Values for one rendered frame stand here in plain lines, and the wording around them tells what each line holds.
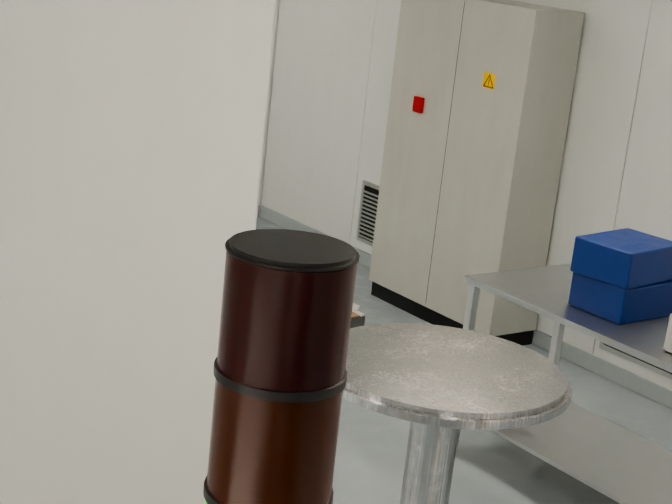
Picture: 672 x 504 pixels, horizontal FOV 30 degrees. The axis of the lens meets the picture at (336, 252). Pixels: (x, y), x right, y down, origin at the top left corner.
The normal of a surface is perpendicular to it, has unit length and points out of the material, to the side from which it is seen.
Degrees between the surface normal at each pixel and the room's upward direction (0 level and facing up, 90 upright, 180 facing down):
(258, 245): 0
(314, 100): 90
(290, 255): 0
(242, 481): 90
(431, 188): 90
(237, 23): 90
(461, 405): 0
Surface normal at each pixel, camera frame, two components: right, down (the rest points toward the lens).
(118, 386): 0.58, 0.27
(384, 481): 0.11, -0.96
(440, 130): -0.80, 0.07
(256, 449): -0.23, 0.23
